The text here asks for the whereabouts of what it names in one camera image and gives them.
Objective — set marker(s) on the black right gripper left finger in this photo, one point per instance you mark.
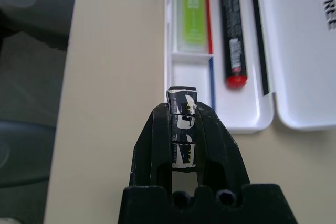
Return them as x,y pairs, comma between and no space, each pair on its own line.
149,150

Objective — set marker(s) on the white plastic pencil case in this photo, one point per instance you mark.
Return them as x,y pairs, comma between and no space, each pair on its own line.
236,108

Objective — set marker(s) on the black and white eraser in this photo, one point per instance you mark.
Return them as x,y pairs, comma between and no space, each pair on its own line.
183,129

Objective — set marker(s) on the green transparent lead refill box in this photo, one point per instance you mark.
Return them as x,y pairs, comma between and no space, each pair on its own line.
193,11

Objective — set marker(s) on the black marker with red cap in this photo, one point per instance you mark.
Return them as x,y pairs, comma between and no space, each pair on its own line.
233,24

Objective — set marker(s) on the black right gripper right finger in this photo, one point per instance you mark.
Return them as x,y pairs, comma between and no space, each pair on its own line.
218,150

